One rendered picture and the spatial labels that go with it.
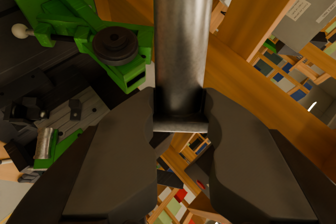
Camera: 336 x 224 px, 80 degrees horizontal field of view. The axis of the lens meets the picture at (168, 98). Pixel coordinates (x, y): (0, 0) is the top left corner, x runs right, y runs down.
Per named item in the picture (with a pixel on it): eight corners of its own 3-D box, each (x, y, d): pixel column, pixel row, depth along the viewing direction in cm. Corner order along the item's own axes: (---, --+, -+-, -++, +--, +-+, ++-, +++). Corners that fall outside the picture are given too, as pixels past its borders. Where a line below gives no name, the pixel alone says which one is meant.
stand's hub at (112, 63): (85, 46, 35) (112, 75, 33) (80, 33, 32) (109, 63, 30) (120, 27, 37) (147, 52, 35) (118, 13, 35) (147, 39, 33)
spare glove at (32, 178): (58, 165, 106) (61, 169, 105) (39, 180, 103) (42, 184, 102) (38, 161, 88) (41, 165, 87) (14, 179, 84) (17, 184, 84)
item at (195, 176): (182, 171, 64) (217, 210, 60) (193, 163, 49) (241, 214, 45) (207, 145, 69) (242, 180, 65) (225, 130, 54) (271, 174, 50)
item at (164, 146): (93, 121, 98) (138, 176, 89) (73, 91, 71) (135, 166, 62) (123, 99, 105) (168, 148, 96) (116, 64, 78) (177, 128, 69)
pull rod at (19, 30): (14, 35, 40) (28, 53, 39) (5, 24, 38) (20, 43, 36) (40, 23, 42) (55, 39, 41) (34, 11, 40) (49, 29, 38)
